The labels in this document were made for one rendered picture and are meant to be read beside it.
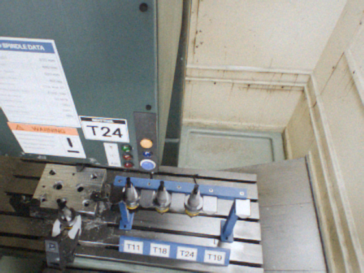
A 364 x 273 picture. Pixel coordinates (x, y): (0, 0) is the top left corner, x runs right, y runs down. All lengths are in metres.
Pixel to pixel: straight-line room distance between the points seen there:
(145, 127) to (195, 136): 1.48
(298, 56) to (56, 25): 1.46
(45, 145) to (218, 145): 1.47
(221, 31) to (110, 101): 1.16
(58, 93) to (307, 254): 1.24
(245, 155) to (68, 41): 1.65
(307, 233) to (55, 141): 1.20
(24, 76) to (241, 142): 1.68
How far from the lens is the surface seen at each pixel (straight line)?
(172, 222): 1.38
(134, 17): 0.49
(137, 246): 1.30
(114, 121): 0.63
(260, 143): 2.14
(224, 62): 1.79
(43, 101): 0.65
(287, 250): 1.55
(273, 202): 1.66
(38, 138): 0.75
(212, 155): 2.01
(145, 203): 1.07
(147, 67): 0.53
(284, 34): 1.74
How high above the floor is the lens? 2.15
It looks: 55 degrees down
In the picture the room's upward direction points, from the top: 4 degrees counter-clockwise
